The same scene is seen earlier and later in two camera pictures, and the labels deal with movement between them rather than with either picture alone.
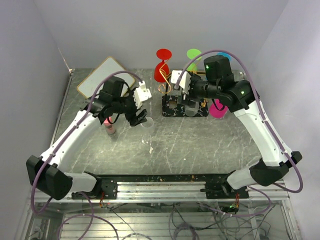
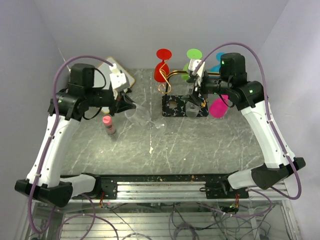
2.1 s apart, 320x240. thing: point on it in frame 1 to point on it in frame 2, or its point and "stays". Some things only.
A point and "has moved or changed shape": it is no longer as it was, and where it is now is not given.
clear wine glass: [147, 127] has moved or changed shape
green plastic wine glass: [191, 54] stays
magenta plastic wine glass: [215, 112] stays
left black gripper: [135, 120] to [121, 102]
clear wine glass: [192, 108] stays
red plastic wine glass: [161, 70] stays
